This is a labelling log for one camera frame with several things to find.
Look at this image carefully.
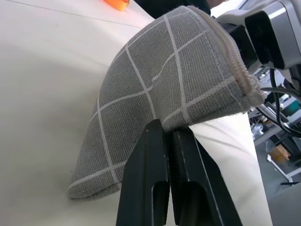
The brown cardboard box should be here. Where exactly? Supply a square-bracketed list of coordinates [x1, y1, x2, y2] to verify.
[267, 143, 292, 161]

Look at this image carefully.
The orange tape roll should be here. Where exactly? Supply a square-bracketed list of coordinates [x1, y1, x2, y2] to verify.
[102, 0, 130, 12]

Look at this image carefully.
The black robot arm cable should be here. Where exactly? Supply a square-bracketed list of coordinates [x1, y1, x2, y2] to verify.
[258, 67, 301, 138]

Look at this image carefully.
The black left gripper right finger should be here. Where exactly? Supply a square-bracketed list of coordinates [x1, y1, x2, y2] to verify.
[169, 126, 243, 226]

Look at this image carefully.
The grey metal shelf rack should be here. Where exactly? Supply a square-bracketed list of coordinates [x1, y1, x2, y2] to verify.
[252, 110, 301, 187]

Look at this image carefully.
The grey plaid fabric pouch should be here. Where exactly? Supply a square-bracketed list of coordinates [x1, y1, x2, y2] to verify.
[67, 5, 268, 202]

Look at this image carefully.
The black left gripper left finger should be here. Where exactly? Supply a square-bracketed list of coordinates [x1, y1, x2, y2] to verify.
[115, 119, 170, 226]

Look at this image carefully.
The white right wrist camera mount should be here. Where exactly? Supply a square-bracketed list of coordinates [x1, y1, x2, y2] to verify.
[215, 3, 253, 27]

